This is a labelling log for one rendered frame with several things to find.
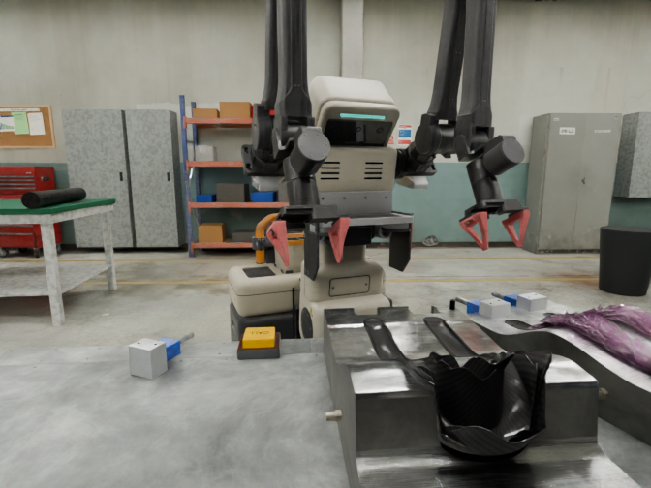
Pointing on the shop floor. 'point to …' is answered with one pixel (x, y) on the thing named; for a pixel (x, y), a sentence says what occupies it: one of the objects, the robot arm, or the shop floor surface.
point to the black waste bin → (625, 259)
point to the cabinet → (571, 181)
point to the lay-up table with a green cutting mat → (44, 274)
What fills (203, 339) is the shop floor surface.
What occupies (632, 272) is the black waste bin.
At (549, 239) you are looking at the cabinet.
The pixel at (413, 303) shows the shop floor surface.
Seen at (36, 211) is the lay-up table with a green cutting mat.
